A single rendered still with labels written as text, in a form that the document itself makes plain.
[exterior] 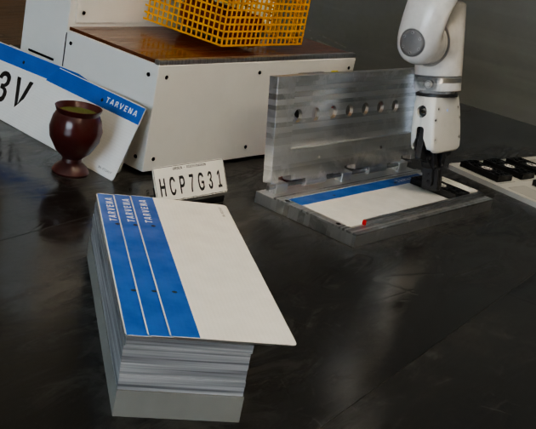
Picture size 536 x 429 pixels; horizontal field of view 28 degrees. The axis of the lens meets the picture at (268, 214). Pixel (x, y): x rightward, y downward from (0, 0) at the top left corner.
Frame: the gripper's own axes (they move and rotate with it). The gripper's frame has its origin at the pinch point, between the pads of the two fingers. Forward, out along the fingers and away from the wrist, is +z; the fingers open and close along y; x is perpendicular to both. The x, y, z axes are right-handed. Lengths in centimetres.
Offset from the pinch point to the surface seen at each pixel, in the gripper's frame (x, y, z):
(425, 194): 0.1, -1.6, 2.7
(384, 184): 6.7, -5.0, 1.3
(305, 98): 10.6, -24.6, -14.9
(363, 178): 10.6, -6.2, 0.6
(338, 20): 160, 191, -23
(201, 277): -19, -82, 0
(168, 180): 17, -50, -3
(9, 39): 116, -5, -20
